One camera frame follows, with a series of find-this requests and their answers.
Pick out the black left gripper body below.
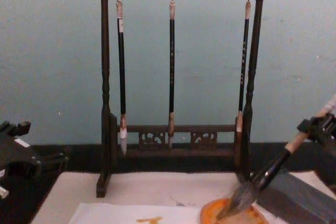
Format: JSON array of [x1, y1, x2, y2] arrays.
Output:
[[0, 131, 41, 192]]

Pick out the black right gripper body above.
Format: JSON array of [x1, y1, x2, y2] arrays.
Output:
[[313, 132, 336, 191]]

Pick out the large black-ferruled calligraphy brush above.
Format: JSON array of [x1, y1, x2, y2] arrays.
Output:
[[217, 100, 336, 221]]

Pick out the black table cloth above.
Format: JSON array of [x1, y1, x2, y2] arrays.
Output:
[[0, 142, 336, 224]]

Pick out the grey rectangular block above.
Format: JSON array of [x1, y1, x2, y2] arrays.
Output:
[[252, 168, 336, 224]]

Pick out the white paper sheet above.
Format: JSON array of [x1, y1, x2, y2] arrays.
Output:
[[68, 202, 203, 224]]

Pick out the thin black brush, white lettering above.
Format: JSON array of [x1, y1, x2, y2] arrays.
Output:
[[235, 0, 252, 133]]

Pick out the white felt mat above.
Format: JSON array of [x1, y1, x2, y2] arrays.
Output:
[[30, 171, 266, 224]]

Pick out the thick black brush, white tip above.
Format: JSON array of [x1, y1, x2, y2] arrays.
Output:
[[114, 0, 129, 156]]

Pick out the dark carved wooden brush rack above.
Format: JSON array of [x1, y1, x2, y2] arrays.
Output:
[[73, 0, 295, 199]]

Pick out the orange ink dish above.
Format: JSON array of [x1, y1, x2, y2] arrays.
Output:
[[200, 198, 269, 224]]

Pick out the black brush, brown tip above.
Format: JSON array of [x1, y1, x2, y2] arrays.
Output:
[[167, 0, 177, 150]]

